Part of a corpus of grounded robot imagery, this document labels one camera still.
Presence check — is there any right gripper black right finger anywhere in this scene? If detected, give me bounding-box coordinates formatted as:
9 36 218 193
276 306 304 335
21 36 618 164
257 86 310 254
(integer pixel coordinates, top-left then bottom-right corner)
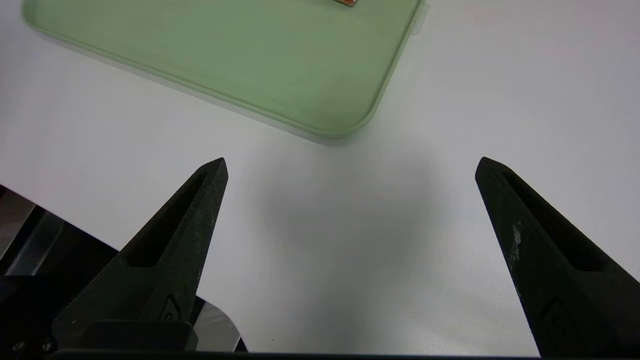
475 156 640 357

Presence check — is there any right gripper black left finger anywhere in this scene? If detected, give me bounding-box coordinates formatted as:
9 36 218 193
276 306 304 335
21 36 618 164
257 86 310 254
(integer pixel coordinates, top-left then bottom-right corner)
51 157 229 351

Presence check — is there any light green plastic tray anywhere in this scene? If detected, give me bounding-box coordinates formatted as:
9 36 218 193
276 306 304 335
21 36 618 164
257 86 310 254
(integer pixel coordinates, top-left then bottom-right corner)
21 0 430 141

